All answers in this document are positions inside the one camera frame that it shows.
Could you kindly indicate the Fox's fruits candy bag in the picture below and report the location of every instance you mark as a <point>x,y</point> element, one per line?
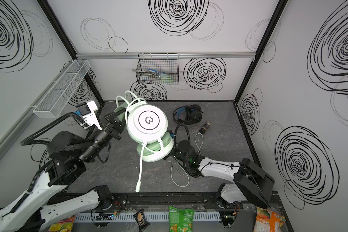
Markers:
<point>65,225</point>

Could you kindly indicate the black wire basket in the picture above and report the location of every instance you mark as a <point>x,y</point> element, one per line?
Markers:
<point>159,68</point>

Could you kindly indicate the small dark snack packet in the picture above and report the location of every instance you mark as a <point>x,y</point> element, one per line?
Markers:
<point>141,220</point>

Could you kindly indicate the black mounting rail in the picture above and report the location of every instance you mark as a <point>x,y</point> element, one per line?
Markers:
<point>203,200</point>

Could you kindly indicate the white wire shelf basket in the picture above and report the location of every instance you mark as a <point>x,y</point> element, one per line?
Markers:
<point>62,89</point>

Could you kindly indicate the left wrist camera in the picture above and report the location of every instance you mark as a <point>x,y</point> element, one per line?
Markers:
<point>88,113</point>

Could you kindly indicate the black blue headphones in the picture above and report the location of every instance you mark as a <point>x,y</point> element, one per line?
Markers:
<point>192,114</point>

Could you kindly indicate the orange snack bag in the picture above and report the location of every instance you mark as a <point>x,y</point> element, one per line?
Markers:
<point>268,221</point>

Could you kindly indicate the white slotted cable duct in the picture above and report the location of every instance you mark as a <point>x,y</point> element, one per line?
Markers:
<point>150,217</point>

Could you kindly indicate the mint green headphones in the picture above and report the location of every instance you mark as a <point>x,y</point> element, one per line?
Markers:
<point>147,125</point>

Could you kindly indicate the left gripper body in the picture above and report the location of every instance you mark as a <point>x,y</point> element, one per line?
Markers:
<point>111,126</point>

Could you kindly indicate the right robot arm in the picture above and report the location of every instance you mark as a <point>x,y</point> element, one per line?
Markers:
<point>248,181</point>

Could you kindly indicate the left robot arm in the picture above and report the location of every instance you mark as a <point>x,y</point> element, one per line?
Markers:
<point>31,211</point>

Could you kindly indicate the small brown bottle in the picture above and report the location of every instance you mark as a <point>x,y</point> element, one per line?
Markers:
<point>205,128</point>

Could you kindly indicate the green chips bag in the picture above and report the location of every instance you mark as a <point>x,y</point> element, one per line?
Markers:
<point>181,220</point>

